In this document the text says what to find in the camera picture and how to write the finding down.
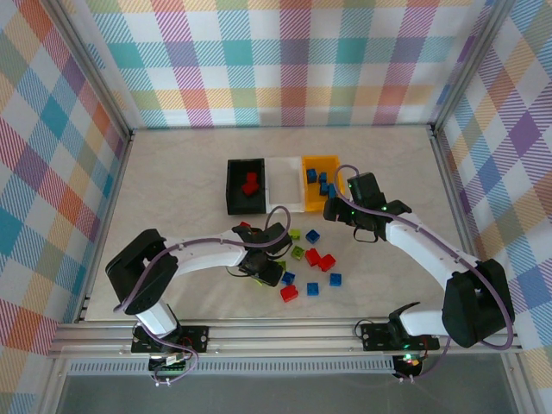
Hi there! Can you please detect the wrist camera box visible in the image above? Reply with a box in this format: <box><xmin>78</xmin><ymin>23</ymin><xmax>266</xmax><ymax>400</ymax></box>
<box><xmin>261</xmin><ymin>223</ymin><xmax>291</xmax><ymax>256</ymax></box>
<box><xmin>347</xmin><ymin>172</ymin><xmax>387</xmax><ymax>207</ymax></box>

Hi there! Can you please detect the white plastic bin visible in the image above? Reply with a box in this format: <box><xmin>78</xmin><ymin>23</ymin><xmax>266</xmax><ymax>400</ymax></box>
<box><xmin>263</xmin><ymin>156</ymin><xmax>307</xmax><ymax>214</ymax></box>

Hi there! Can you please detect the aluminium frame post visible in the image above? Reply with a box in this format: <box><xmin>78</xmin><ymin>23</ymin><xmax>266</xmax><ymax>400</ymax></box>
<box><xmin>430</xmin><ymin>0</ymin><xmax>510</xmax><ymax>130</ymax></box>
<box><xmin>51</xmin><ymin>0</ymin><xmax>133</xmax><ymax>139</ymax></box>

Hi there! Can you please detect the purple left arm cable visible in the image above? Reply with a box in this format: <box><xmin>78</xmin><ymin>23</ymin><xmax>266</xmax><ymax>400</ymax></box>
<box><xmin>112</xmin><ymin>205</ymin><xmax>292</xmax><ymax>387</ymax></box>

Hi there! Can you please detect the aluminium table side rail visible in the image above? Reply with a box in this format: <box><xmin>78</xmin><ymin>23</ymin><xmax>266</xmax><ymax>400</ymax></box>
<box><xmin>429</xmin><ymin>123</ymin><xmax>495</xmax><ymax>318</ymax></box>
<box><xmin>75</xmin><ymin>129</ymin><xmax>135</xmax><ymax>324</ymax></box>

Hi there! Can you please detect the plaid fabric backdrop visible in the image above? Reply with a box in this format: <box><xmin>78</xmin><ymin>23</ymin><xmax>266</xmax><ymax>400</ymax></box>
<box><xmin>443</xmin><ymin>0</ymin><xmax>552</xmax><ymax>354</ymax></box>
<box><xmin>0</xmin><ymin>0</ymin><xmax>126</xmax><ymax>414</ymax></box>
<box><xmin>92</xmin><ymin>0</ymin><xmax>484</xmax><ymax>129</ymax></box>

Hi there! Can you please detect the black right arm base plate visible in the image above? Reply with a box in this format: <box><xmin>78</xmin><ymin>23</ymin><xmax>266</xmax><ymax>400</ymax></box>
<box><xmin>360</xmin><ymin>321</ymin><xmax>441</xmax><ymax>351</ymax></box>

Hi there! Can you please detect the grey slotted cable duct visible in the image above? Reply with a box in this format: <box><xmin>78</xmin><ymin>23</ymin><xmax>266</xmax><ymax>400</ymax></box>
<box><xmin>68</xmin><ymin>361</ymin><xmax>398</xmax><ymax>375</ymax></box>

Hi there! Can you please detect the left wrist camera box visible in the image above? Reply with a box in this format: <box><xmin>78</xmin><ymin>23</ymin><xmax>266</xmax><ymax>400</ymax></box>
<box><xmin>261</xmin><ymin>223</ymin><xmax>291</xmax><ymax>256</ymax></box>

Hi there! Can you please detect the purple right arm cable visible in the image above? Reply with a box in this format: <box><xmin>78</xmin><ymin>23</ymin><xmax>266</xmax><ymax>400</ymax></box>
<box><xmin>335</xmin><ymin>164</ymin><xmax>517</xmax><ymax>384</ymax></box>

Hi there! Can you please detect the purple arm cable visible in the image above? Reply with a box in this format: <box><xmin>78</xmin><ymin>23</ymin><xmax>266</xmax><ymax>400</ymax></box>
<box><xmin>112</xmin><ymin>205</ymin><xmax>292</xmax><ymax>387</ymax></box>
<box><xmin>335</xmin><ymin>164</ymin><xmax>517</xmax><ymax>384</ymax></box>

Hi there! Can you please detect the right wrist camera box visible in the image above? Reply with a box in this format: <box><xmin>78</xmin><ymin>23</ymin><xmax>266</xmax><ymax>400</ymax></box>
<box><xmin>347</xmin><ymin>172</ymin><xmax>387</xmax><ymax>207</ymax></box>

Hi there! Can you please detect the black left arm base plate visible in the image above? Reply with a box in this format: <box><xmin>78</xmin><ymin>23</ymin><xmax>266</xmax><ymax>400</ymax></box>
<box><xmin>130</xmin><ymin>325</ymin><xmax>210</xmax><ymax>354</ymax></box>

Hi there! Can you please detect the yellow plastic bin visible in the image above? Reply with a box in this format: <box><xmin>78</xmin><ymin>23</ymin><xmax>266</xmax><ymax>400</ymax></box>
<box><xmin>301</xmin><ymin>154</ymin><xmax>346</xmax><ymax>213</ymax></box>

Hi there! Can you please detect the black plastic bin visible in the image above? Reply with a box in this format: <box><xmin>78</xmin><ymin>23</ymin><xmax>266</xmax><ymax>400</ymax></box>
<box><xmin>226</xmin><ymin>158</ymin><xmax>267</xmax><ymax>216</ymax></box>

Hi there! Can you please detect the aluminium mounting rail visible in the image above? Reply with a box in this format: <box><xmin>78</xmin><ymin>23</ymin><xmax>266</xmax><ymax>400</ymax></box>
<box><xmin>47</xmin><ymin>317</ymin><xmax>523</xmax><ymax>359</ymax></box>

